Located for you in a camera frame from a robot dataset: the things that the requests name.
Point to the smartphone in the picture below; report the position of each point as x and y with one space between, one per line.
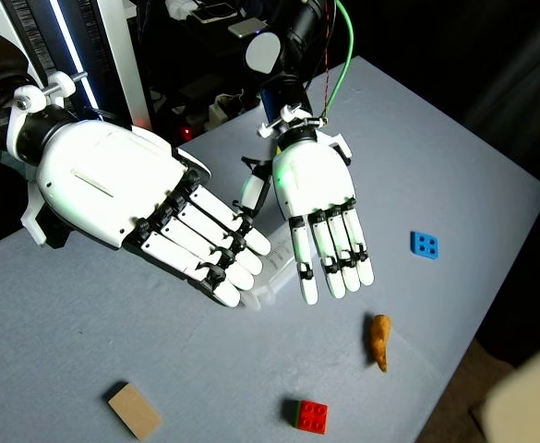
214 12

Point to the blue four-hole block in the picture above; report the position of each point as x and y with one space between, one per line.
424 245

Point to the grey table cloth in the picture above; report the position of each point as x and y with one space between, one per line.
112 332

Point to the plain wooden block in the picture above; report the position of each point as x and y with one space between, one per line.
135 411

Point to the clear plastic bottle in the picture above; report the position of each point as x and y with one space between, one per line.
279 263

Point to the green toy brick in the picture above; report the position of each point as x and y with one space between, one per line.
291 412

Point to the brown toy fried chicken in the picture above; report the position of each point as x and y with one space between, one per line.
380 339

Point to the silver flat box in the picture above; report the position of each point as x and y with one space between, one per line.
247 27

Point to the white robot torso column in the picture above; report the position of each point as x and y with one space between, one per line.
112 55

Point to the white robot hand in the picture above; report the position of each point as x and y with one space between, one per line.
103 180
311 184

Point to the red toy brick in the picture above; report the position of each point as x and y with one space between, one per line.
313 416

